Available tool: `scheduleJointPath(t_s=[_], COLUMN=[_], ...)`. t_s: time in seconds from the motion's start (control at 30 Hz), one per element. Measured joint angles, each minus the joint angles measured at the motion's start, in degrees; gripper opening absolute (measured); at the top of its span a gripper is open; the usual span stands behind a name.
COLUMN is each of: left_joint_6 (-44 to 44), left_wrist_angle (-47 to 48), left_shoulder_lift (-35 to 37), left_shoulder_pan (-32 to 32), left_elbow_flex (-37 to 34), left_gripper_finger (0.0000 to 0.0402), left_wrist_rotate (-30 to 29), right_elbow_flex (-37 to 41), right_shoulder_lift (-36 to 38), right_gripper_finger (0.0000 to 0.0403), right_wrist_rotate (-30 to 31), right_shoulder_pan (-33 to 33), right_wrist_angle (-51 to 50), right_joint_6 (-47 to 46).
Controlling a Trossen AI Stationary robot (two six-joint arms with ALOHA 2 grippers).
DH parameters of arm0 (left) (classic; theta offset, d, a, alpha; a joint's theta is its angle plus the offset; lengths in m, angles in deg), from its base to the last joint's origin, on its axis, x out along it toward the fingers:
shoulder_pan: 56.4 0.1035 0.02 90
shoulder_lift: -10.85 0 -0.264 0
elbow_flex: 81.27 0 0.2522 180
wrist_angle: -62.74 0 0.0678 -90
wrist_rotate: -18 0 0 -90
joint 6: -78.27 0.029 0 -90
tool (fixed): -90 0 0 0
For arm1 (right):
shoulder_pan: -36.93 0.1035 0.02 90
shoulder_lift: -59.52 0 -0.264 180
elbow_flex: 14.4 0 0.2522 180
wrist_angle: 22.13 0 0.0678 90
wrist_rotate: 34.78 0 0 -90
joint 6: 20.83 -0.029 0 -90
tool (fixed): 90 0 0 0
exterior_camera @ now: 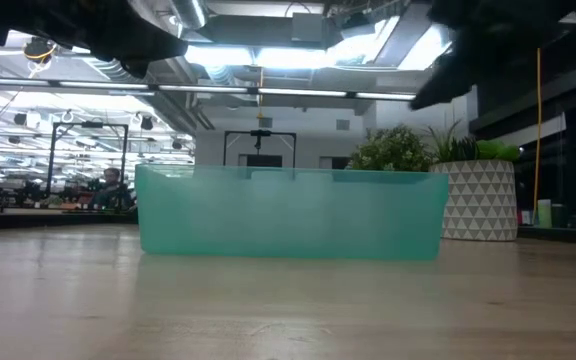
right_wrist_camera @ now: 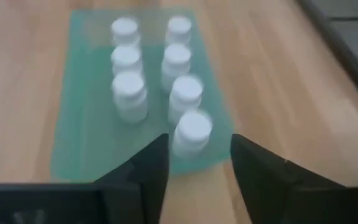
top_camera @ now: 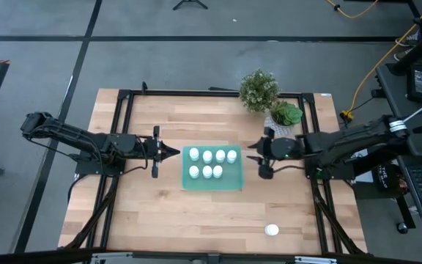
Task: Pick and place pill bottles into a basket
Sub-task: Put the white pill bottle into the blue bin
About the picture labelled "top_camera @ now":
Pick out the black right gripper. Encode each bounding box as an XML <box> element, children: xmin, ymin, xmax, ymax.
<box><xmin>246</xmin><ymin>127</ymin><xmax>303</xmax><ymax>180</ymax></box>

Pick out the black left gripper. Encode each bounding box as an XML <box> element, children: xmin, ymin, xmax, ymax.
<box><xmin>125</xmin><ymin>125</ymin><xmax>181</xmax><ymax>179</ymax></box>

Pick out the translucent green plastic basket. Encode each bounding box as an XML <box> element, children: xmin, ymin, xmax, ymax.
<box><xmin>181</xmin><ymin>143</ymin><xmax>245</xmax><ymax>191</ymax></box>

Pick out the succulent in triangle-patterned pot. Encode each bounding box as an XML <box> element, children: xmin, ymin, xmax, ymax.
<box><xmin>264</xmin><ymin>100</ymin><xmax>304</xmax><ymax>139</ymax></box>

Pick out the small flowering bush plant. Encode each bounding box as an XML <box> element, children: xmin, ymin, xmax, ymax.
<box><xmin>239</xmin><ymin>68</ymin><xmax>281</xmax><ymax>113</ymax></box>

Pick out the black bag with white print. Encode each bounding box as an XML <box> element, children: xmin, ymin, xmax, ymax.
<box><xmin>353</xmin><ymin>161</ymin><xmax>406</xmax><ymax>201</ymax></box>

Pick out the black tripod stand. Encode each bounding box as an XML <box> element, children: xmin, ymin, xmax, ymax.
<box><xmin>172</xmin><ymin>0</ymin><xmax>209</xmax><ymax>11</ymax></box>

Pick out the black side desk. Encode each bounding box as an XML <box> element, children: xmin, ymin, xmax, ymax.
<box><xmin>374</xmin><ymin>62</ymin><xmax>422</xmax><ymax>246</ymax></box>

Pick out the black front crossbar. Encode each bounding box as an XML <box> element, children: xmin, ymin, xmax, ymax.
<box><xmin>0</xmin><ymin>247</ymin><xmax>422</xmax><ymax>264</ymax></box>

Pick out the black power adapter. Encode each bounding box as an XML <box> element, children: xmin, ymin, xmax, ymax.
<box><xmin>407</xmin><ymin>64</ymin><xmax>422</xmax><ymax>103</ymax></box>

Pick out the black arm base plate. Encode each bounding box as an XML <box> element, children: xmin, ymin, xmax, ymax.
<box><xmin>303</xmin><ymin>150</ymin><xmax>357</xmax><ymax>180</ymax></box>
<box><xmin>74</xmin><ymin>148</ymin><xmax>127</xmax><ymax>176</ymax></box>

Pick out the black aluminium table frame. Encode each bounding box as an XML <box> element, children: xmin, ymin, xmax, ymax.
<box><xmin>59</xmin><ymin>87</ymin><xmax>368</xmax><ymax>256</ymax></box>

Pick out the yellow extension cable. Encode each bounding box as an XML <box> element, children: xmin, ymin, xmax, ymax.
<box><xmin>324</xmin><ymin>0</ymin><xmax>380</xmax><ymax>19</ymax></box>
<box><xmin>340</xmin><ymin>0</ymin><xmax>422</xmax><ymax>124</ymax></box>

